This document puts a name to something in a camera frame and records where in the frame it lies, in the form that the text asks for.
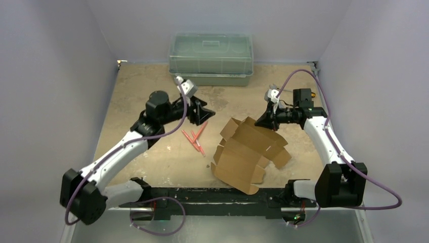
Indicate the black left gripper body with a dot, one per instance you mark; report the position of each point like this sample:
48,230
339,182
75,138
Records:
180,109

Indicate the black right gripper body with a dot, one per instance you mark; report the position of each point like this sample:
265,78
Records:
274,117

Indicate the brown cardboard box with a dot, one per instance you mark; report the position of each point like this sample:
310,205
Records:
244,152

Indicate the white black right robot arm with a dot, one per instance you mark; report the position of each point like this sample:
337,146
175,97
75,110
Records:
341,183

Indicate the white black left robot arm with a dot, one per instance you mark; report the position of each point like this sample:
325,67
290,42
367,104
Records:
86,193

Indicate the red pen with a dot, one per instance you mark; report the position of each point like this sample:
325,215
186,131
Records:
189,139
200,131
196,142

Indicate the silver open-end wrench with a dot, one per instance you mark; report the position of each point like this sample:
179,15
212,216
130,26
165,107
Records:
273,87

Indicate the green clear-lid plastic toolbox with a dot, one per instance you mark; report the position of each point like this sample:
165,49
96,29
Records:
212,59

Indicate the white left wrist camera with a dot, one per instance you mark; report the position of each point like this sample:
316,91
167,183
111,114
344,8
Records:
186,86

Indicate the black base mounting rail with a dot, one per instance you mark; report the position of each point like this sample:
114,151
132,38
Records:
165,214

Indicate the aluminium frame extrusion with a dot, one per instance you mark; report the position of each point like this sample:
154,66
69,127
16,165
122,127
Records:
233,201

